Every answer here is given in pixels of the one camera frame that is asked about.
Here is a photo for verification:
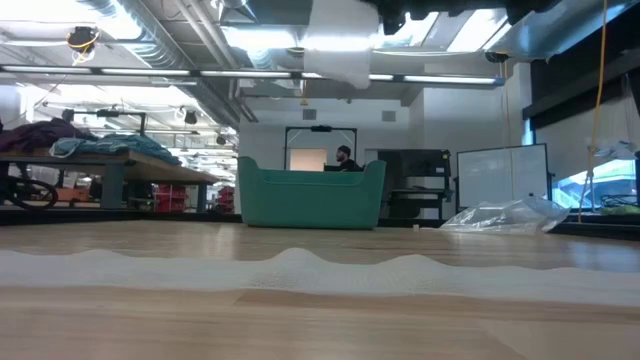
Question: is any clear plastic bag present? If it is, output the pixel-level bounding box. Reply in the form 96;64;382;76
439;195;571;236

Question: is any teal garment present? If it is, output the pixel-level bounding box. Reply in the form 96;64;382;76
49;133;182;166

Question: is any black workstation rack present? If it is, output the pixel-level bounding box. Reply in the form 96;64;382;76
377;148;456;220

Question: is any person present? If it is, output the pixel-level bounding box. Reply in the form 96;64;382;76
333;144;365;173

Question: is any long LED light bar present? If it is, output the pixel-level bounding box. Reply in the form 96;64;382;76
0;63;506;87

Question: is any red storage rack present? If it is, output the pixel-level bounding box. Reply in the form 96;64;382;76
152;183;189;214

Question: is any yellow cable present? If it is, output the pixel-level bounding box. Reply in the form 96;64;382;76
577;0;609;224

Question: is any purple garment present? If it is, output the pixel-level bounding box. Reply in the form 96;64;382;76
0;118;99;154

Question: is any grey-legged wooden workbench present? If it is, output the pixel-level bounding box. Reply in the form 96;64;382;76
0;147;221;211

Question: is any whiteboard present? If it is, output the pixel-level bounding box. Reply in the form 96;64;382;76
456;143;551;209

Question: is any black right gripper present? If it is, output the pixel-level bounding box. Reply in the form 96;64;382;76
367;0;506;36

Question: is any green plastic bin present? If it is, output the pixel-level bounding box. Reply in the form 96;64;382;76
237;156;387;231

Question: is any black hanging device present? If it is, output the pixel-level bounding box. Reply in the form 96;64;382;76
66;25;101;66

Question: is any black gantry frame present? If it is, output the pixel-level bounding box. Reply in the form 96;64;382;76
283;125;359;172

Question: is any black aluminium frame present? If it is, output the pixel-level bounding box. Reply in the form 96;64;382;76
0;205;640;241

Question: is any black wheel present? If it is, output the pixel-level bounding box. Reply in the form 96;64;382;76
0;174;60;211

